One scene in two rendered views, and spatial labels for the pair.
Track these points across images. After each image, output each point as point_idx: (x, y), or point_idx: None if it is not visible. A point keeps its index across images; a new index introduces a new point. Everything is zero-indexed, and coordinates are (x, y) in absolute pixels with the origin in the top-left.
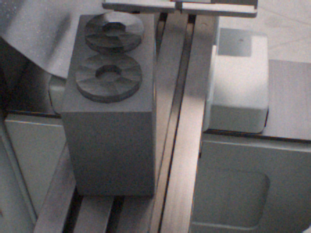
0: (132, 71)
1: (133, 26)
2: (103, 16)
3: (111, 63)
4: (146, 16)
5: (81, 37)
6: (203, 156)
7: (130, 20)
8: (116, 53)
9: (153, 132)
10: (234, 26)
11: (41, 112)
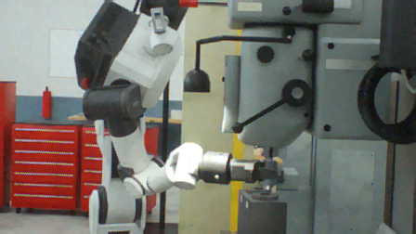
0: (250, 188)
1: (256, 194)
2: (273, 196)
3: (259, 189)
4: (254, 201)
5: (279, 198)
6: None
7: (259, 195)
8: (259, 191)
9: (239, 209)
10: None
11: None
